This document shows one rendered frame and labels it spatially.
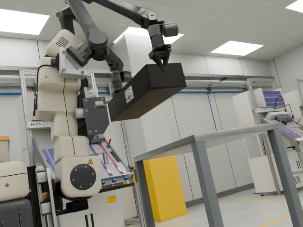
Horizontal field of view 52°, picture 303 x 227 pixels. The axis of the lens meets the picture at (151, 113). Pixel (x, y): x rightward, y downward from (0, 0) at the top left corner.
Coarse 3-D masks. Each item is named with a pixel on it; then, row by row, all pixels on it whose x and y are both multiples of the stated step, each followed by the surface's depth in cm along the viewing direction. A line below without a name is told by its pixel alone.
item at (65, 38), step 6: (66, 30) 139; (60, 36) 136; (66, 36) 137; (72, 36) 139; (54, 42) 135; (60, 42) 136; (66, 42) 137; (72, 42) 138; (78, 42) 139; (48, 48) 134; (54, 48) 134; (66, 48) 136; (48, 54) 136; (54, 54) 134
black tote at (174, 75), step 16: (176, 64) 135; (144, 80) 132; (160, 80) 130; (176, 80) 133; (128, 96) 150; (144, 96) 136; (160, 96) 142; (112, 112) 173; (128, 112) 161; (144, 112) 170
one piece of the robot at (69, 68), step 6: (60, 48) 120; (60, 54) 119; (66, 54) 120; (60, 60) 119; (66, 60) 120; (72, 60) 121; (60, 66) 118; (66, 66) 120; (72, 66) 120; (78, 66) 121; (60, 72) 118; (66, 72) 118; (72, 72) 119; (78, 72) 120; (84, 72) 121; (72, 78) 124; (78, 78) 124
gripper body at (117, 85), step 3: (117, 81) 182; (120, 81) 183; (114, 84) 182; (117, 84) 181; (120, 84) 182; (114, 87) 182; (117, 87) 181; (120, 87) 182; (114, 90) 182; (117, 90) 178; (111, 93) 186
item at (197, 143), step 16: (240, 128) 131; (256, 128) 134; (272, 128) 138; (176, 144) 134; (192, 144) 123; (208, 144) 153; (272, 144) 139; (208, 160) 121; (288, 160) 137; (144, 176) 179; (208, 176) 119; (288, 176) 134; (144, 192) 176; (208, 192) 117; (288, 192) 134; (144, 208) 175; (208, 208) 117; (288, 208) 135
